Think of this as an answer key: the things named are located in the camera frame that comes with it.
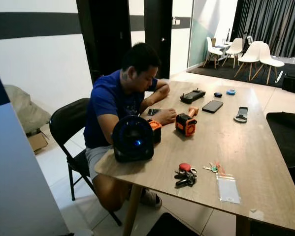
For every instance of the grey bag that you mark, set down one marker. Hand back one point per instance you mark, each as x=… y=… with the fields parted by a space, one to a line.
x=24 y=110

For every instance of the brown cardboard box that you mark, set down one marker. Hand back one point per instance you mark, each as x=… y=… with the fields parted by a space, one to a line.
x=38 y=141

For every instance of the black folding chair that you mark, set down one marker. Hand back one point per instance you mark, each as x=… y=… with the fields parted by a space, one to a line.
x=68 y=120

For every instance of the man in blue shirt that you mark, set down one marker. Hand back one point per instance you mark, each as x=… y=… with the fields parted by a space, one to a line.
x=108 y=101

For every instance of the black door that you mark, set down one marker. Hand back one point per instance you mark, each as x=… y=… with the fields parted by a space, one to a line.
x=103 y=29

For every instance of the phone in man's hands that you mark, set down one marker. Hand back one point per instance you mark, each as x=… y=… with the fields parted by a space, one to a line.
x=154 y=112

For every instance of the orange black box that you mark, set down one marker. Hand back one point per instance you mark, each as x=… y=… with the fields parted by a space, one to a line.
x=155 y=126

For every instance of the key bunch with red tag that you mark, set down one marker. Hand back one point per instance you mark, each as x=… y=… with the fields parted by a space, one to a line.
x=184 y=167

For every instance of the black handheld controller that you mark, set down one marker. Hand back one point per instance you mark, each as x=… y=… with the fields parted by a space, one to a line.
x=192 y=95

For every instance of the black flat phone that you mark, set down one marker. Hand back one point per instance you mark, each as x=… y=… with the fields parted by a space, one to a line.
x=212 y=106

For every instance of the small black round object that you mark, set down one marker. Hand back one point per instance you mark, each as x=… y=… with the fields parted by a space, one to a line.
x=217 y=94

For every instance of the dark grey rug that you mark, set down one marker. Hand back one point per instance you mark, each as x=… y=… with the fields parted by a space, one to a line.
x=216 y=73

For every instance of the small blue round object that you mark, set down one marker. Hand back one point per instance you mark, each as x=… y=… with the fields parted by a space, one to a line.
x=230 y=92

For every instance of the clear plastic zip bag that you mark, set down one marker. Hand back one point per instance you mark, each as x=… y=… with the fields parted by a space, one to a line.
x=228 y=189

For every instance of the grey black handheld device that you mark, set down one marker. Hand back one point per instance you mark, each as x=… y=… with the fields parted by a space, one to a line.
x=241 y=114

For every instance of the light wooden table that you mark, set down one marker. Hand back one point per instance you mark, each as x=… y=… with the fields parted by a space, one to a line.
x=241 y=147

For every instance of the black padded chair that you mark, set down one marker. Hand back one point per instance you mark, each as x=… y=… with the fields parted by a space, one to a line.
x=287 y=135

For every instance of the dark grey curtain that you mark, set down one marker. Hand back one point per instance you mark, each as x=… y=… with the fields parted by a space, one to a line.
x=273 y=22

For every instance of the black speaker box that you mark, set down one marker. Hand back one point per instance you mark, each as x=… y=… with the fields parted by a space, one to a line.
x=294 y=83

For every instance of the white light switch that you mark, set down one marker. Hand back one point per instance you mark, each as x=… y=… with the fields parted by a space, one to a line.
x=176 y=21

